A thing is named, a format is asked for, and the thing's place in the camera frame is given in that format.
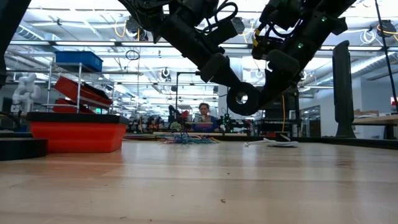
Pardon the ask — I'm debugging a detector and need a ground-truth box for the metal shelf rack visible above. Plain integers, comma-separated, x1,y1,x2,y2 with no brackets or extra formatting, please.
42,61,116,114

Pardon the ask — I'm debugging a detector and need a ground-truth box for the black distant camera rig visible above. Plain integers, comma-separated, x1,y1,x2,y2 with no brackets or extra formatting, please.
175,70,201,116

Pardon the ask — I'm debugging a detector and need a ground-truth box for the blue plastic bin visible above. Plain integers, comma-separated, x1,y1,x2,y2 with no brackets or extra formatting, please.
55,50,104,73

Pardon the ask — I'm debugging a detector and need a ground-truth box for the black monitor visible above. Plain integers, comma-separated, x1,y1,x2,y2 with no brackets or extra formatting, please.
264,90,300,121

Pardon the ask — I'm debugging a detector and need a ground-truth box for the multicolour wire bundle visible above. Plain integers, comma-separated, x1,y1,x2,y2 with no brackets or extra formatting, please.
155,133,223,146

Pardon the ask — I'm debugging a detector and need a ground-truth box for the black spool white label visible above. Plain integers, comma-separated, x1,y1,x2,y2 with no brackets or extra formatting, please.
226,82,262,116

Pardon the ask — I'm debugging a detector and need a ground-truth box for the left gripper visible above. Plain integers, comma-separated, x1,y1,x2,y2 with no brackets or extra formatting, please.
158,12,247,90

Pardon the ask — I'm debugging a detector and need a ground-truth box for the black upright post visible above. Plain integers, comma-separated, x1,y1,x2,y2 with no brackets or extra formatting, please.
331,40,357,139

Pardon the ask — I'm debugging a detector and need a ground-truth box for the yellow cable tag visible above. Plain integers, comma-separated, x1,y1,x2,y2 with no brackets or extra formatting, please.
252,27,261,47

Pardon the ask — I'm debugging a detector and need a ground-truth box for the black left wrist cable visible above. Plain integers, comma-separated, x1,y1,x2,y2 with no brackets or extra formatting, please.
201,0,239,35

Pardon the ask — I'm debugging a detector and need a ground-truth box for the wooden side table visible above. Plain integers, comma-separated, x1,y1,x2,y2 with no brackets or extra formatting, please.
351,114,398,141

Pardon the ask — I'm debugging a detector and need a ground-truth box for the black hanging cable loop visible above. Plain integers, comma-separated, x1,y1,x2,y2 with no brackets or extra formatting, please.
125,49,141,62

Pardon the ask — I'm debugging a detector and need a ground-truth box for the person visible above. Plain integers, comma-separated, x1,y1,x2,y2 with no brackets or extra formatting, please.
192,102,220,133

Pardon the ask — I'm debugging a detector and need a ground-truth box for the red plastic shelf bin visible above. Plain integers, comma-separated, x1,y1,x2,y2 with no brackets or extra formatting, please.
54,76,114,110
52,98,96,114

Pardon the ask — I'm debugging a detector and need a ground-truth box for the black tape roll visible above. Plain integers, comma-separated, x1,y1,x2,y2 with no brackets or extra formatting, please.
0,138,49,162

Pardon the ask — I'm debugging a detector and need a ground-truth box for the orange hanging cable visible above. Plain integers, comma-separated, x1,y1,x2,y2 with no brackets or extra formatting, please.
281,95,286,134

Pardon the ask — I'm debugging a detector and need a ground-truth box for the red square tray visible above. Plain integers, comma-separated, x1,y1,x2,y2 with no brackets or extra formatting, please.
27,111,130,154

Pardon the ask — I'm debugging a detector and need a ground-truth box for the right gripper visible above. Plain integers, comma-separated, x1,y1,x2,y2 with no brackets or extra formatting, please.
251,30,322,110

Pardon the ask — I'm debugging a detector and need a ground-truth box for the thin black pole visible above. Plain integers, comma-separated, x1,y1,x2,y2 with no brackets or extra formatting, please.
374,0,398,105

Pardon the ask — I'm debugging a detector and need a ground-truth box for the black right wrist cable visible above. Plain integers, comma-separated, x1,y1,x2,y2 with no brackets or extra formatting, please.
254,4,308,41

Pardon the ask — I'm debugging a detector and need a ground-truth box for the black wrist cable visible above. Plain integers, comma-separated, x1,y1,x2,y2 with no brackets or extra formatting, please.
201,0,239,35
254,4,308,41

